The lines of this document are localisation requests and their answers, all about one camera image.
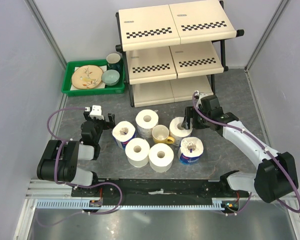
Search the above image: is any dark green mug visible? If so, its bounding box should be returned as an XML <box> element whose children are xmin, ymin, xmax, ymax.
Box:
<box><xmin>106</xmin><ymin>53</ymin><xmax>121</xmax><ymax>72</ymax></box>

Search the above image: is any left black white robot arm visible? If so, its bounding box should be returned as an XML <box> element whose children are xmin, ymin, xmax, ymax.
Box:
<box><xmin>36</xmin><ymin>110</ymin><xmax>116</xmax><ymax>197</ymax></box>

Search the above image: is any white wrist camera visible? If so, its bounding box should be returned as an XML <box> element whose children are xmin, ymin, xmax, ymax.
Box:
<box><xmin>89</xmin><ymin>105</ymin><xmax>105</xmax><ymax>120</ymax></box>
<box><xmin>192</xmin><ymin>90</ymin><xmax>212</xmax><ymax>105</ymax></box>

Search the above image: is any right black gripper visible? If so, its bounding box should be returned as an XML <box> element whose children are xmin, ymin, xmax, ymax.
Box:
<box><xmin>181</xmin><ymin>106</ymin><xmax>211</xmax><ymax>130</ymax></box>

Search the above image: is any plain white paper towel roll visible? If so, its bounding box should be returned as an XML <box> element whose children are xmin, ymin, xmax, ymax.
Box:
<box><xmin>125</xmin><ymin>137</ymin><xmax>150</xmax><ymax>168</ymax></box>
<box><xmin>148</xmin><ymin>143</ymin><xmax>174</xmax><ymax>173</ymax></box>

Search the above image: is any floral ceramic plate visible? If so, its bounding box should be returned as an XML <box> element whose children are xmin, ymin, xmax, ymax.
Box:
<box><xmin>71</xmin><ymin>64</ymin><xmax>104</xmax><ymax>90</ymax></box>

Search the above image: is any light green ceramic bowl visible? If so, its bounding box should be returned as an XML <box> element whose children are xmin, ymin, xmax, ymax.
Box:
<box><xmin>101</xmin><ymin>69</ymin><xmax>120</xmax><ymax>86</ymax></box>

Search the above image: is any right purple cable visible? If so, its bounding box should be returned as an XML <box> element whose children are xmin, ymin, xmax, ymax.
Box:
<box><xmin>192</xmin><ymin>91</ymin><xmax>300</xmax><ymax>217</ymax></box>

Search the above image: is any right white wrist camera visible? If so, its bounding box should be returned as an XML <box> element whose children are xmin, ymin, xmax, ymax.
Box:
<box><xmin>192</xmin><ymin>90</ymin><xmax>212</xmax><ymax>105</ymax></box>

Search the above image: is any green plastic tray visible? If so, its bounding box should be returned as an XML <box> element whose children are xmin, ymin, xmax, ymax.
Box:
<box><xmin>61</xmin><ymin>59</ymin><xmax>126</xmax><ymax>97</ymax></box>

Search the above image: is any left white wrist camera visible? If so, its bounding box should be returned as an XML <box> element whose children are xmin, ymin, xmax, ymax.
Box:
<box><xmin>89</xmin><ymin>105</ymin><xmax>105</xmax><ymax>120</ymax></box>

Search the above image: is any cream three-tier shelf rack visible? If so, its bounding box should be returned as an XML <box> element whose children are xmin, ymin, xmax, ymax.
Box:
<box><xmin>116</xmin><ymin>0</ymin><xmax>245</xmax><ymax>108</ymax></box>

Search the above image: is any purple cable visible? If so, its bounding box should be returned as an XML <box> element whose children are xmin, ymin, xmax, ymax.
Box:
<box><xmin>36</xmin><ymin>106</ymin><xmax>123</xmax><ymax>228</ymax></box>
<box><xmin>192</xmin><ymin>91</ymin><xmax>300</xmax><ymax>217</ymax></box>

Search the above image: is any yellow ceramic mug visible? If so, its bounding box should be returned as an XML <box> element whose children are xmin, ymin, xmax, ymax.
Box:
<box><xmin>152</xmin><ymin>124</ymin><xmax>175</xmax><ymax>144</ymax></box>

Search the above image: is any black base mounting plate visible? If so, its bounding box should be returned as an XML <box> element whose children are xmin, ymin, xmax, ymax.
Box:
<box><xmin>71</xmin><ymin>177</ymin><xmax>251</xmax><ymax>208</ymax></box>

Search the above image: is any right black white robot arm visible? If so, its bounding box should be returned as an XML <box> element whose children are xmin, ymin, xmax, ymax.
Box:
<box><xmin>182</xmin><ymin>91</ymin><xmax>299</xmax><ymax>203</ymax></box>

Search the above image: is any blue wrapped paper towel roll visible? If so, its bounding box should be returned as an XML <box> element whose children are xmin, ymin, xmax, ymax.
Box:
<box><xmin>178</xmin><ymin>137</ymin><xmax>204</xmax><ymax>165</ymax></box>
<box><xmin>112</xmin><ymin>121</ymin><xmax>137</xmax><ymax>150</ymax></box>

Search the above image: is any floral white paper towel roll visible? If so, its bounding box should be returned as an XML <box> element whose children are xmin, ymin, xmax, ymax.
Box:
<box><xmin>169</xmin><ymin>116</ymin><xmax>193</xmax><ymax>146</ymax></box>

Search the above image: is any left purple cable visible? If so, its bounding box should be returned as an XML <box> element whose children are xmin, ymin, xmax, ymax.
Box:
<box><xmin>36</xmin><ymin>106</ymin><xmax>123</xmax><ymax>228</ymax></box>

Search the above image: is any blue slotted cable duct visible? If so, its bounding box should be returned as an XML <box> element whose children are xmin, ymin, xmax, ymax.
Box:
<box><xmin>36</xmin><ymin>199</ymin><xmax>230</xmax><ymax>211</ymax></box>

